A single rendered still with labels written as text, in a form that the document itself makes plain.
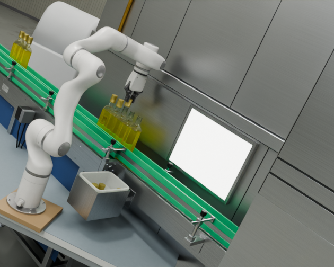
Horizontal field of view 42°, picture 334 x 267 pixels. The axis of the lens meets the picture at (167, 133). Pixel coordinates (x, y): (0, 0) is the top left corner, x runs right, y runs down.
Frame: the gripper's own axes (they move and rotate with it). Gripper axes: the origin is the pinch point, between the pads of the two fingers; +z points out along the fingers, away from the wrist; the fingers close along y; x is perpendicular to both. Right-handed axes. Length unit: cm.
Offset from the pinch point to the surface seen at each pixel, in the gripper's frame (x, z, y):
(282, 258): 119, 11, 20
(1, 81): -99, 35, 17
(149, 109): 5.3, 2.7, -12.2
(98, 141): 3.4, 25.3, 13.4
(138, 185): 33.2, 34.7, 5.2
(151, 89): 1.4, -8.0, -12.1
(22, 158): -41, 61, 24
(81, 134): -10.8, 29.0, 13.7
